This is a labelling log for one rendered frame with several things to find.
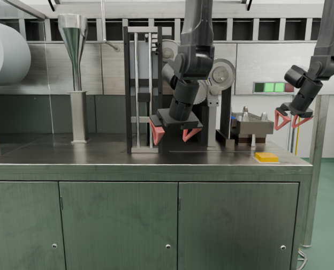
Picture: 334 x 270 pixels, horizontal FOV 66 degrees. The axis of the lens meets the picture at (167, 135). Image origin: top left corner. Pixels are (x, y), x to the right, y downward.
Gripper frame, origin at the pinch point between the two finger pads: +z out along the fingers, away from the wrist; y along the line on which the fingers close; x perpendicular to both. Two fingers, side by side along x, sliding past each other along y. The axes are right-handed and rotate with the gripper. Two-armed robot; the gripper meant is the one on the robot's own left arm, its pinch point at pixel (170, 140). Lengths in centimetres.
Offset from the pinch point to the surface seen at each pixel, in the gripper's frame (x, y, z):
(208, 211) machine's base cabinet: 5.2, -25.7, 38.4
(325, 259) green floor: 30, -137, 103
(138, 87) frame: -44.6, -7.1, 8.6
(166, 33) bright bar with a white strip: -57, -21, -12
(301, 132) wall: -131, -328, 142
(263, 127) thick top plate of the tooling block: -16, -62, 14
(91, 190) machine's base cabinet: -19.0, 17.1, 42.0
